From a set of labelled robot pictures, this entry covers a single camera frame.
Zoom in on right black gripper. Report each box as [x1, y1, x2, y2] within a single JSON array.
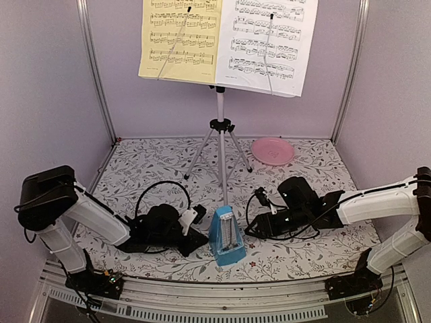
[[245, 206, 310, 240]]

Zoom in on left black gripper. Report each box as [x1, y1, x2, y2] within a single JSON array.
[[149, 226, 209, 256]]

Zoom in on blue metronome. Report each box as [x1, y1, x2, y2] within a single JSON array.
[[209, 205, 246, 266]]

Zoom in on lilac music stand with tripod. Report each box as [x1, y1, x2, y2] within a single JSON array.
[[183, 85, 253, 205]]

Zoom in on white sheet music page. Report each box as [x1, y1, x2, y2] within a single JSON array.
[[215, 0, 319, 98]]

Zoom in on yellow sheet music page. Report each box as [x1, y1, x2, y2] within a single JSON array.
[[138, 0, 223, 85]]

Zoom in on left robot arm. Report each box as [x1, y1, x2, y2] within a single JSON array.
[[14, 165, 209, 292]]

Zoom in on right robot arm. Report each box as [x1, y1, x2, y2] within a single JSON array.
[[245, 167, 430, 293]]

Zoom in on pink plate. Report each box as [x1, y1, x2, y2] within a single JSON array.
[[251, 137, 295, 166]]

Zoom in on floral table mat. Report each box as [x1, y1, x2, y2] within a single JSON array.
[[75, 138, 379, 272]]

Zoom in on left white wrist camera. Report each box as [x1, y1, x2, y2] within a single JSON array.
[[178, 205, 207, 236]]

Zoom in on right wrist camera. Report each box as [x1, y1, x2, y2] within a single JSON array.
[[254, 187, 277, 215]]

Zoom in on front aluminium rail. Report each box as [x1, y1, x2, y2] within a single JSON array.
[[33, 258, 418, 320]]

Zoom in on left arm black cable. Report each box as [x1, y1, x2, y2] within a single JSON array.
[[134, 180, 192, 223]]

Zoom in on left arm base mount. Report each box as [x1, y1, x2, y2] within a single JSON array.
[[65, 250, 124, 300]]

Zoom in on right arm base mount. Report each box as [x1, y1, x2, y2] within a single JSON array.
[[325, 248, 383, 300]]

